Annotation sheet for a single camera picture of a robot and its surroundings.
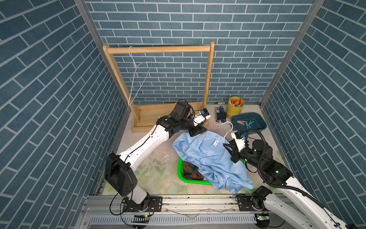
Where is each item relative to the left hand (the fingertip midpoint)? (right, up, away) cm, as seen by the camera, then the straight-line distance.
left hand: (207, 126), depth 75 cm
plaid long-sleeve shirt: (-9, -24, +1) cm, 26 cm away
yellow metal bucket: (+24, +13, +30) cm, 41 cm away
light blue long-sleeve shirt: (-1, -13, +3) cm, 13 cm away
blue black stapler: (+16, +7, +34) cm, 38 cm away
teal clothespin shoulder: (+34, -1, +31) cm, 46 cm away
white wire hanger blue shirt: (+8, -6, -4) cm, 11 cm away
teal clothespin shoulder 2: (+38, +1, +33) cm, 50 cm away
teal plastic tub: (+44, 0, +32) cm, 54 cm away
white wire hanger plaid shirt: (-46, +39, +20) cm, 63 cm away
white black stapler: (+13, +12, +40) cm, 43 cm away
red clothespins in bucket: (+24, +16, +31) cm, 42 cm away
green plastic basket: (-15, -24, +2) cm, 28 cm away
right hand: (+9, -9, -3) cm, 13 cm away
